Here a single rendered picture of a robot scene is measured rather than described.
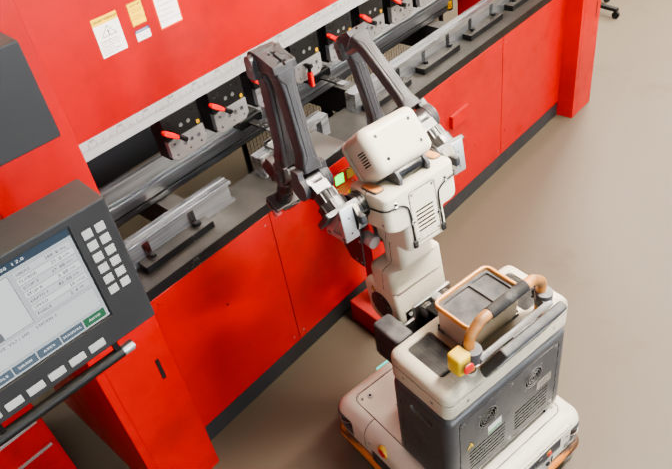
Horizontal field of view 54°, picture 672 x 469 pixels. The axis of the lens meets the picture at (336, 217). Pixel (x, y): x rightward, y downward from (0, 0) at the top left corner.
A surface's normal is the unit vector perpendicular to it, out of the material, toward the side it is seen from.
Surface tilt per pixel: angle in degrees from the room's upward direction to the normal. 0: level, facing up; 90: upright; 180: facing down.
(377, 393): 0
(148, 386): 90
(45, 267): 90
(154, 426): 90
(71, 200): 0
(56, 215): 0
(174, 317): 90
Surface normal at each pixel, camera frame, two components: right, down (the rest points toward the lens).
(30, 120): 0.70, 0.37
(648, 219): -0.14, -0.77
